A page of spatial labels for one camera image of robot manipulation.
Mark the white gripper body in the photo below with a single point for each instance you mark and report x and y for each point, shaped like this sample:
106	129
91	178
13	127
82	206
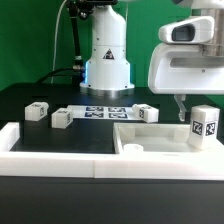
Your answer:
182	69

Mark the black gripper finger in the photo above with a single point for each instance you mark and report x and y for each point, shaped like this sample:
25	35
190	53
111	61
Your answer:
180	98

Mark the white square table top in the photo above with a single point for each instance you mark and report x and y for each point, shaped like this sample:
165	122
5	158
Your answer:
164	139

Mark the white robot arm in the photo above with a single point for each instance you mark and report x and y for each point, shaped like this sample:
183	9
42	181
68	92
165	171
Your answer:
107	72

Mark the white sheet with AprilTags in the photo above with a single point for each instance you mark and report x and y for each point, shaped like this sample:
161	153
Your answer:
102	112

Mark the white U-shaped obstacle fence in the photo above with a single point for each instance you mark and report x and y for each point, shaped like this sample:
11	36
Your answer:
79	165

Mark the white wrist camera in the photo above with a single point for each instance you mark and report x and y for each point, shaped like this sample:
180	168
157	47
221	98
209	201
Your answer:
193	30

